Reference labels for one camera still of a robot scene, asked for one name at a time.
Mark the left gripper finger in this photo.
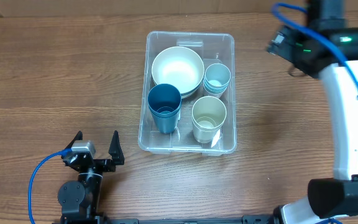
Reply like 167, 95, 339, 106
65, 131, 83, 149
108, 131, 125, 165

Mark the dark blue tall cup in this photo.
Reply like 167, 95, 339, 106
150, 106, 180, 134
147, 84, 181, 118

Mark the grey small cup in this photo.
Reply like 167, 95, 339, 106
205, 63, 231, 89

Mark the cream bowl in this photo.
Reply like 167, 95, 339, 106
151, 46, 204, 93
181, 87, 198, 99

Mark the pink small cup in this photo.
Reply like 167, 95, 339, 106
203, 89, 224, 98

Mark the light blue small cup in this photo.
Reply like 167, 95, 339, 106
203, 80, 228, 93

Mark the mint green small cup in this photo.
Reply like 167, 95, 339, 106
204, 85, 227, 98

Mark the cream tall cup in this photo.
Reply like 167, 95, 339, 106
193, 121, 221, 143
191, 96, 227, 131

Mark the cream tall cup front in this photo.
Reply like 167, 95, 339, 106
193, 121, 221, 143

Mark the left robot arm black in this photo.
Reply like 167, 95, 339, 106
57, 131, 125, 224

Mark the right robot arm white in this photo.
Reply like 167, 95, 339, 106
267, 1, 358, 223

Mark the clear plastic storage container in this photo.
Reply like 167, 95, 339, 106
138, 31, 237, 156

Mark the left blue cable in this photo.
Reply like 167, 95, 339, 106
27, 148, 73, 224

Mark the blue cable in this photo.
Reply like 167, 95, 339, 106
27, 148, 73, 224
270, 2, 358, 178

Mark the right blue cable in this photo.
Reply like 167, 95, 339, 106
270, 2, 358, 178

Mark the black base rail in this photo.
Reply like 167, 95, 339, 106
53, 215, 280, 224

